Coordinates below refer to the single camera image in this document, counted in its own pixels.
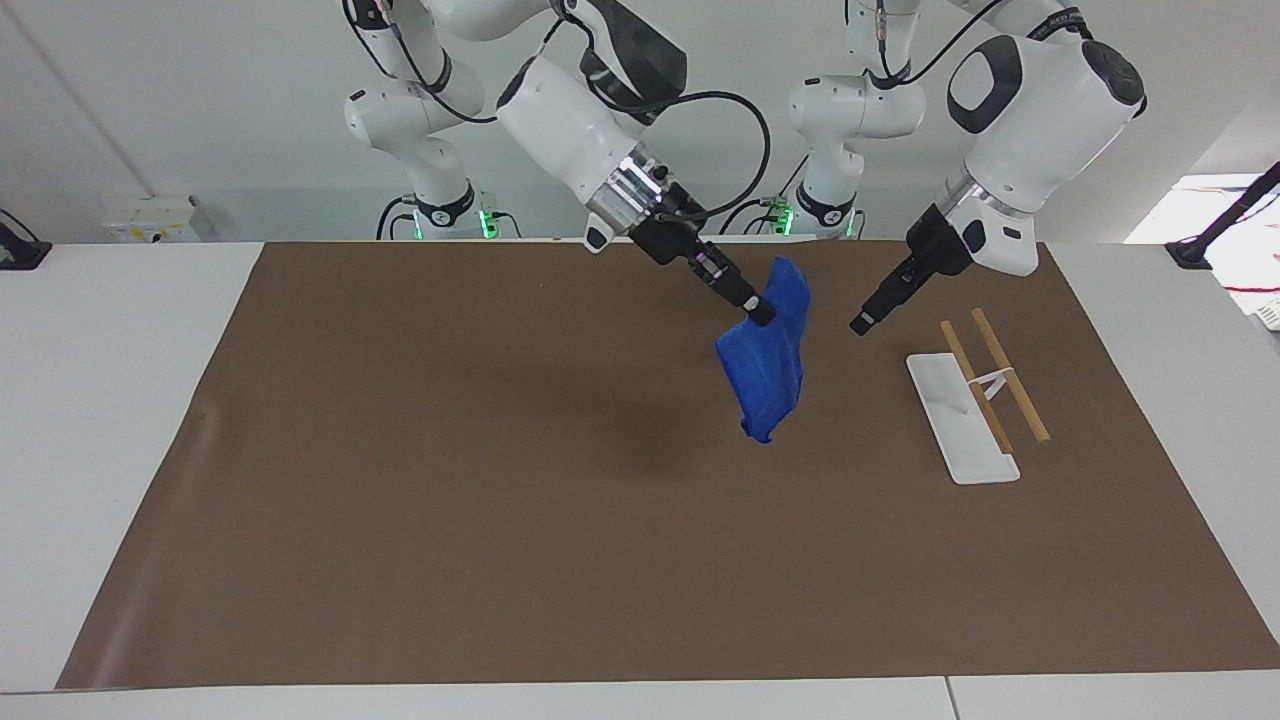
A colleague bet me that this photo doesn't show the white rack with wooden bars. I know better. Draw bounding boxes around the white rack with wooden bars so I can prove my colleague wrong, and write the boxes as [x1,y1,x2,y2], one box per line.
[905,307,1052,487]

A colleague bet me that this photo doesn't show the white wall socket box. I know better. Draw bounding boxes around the white wall socket box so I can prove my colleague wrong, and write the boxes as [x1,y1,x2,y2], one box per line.
[103,194,204,244]

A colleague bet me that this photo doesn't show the blue towel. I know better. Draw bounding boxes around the blue towel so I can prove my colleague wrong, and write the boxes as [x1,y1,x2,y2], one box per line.
[715,256,813,446]

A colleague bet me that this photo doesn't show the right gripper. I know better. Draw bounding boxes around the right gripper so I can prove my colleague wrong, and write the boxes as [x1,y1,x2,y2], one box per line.
[632,210,739,293]

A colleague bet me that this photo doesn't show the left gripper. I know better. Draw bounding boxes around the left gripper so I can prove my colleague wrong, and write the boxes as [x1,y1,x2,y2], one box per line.
[888,204,989,300]

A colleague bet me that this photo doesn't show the black cable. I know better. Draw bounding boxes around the black cable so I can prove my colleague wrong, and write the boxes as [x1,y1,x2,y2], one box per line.
[640,90,773,223]
[376,194,419,242]
[845,0,1007,87]
[717,196,793,237]
[341,0,567,126]

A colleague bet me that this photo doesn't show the black stand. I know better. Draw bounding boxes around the black stand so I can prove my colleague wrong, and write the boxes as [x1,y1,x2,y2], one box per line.
[0,208,54,272]
[1164,160,1280,271]

